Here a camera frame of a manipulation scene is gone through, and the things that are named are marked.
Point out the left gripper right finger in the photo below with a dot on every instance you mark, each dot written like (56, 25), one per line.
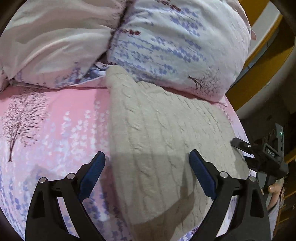
(250, 220)

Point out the beige cable-knit sweater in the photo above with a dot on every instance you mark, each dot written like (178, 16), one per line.
(152, 131)

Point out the pink floral bed sheet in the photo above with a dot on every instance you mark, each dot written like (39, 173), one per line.
(69, 126)

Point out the left floral white pillow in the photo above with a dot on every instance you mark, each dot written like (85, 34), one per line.
(57, 44)

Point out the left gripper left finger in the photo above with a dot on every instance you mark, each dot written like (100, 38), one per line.
(44, 218)

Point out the right floral lavender pillow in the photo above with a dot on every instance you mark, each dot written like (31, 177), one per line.
(197, 47)

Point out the person's right hand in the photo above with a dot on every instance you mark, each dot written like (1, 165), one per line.
(274, 196)

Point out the yellow wooden bed frame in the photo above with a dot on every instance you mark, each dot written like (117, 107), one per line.
(271, 57)

